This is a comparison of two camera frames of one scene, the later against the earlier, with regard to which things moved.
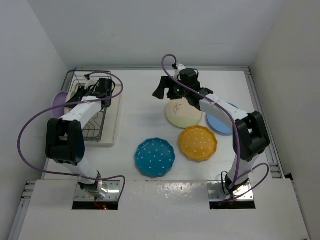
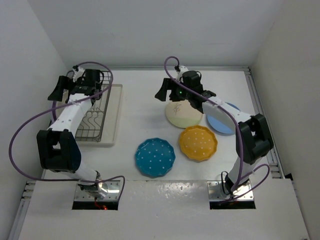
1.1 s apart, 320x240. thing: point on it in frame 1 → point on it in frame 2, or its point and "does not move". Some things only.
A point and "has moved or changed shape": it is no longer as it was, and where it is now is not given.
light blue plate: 220,124 does not move
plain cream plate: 72,90 has moved or changed shape
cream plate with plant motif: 182,113 does not move
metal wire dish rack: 76,78 does not move
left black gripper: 81,91 → 64,82
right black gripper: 165,83 does not move
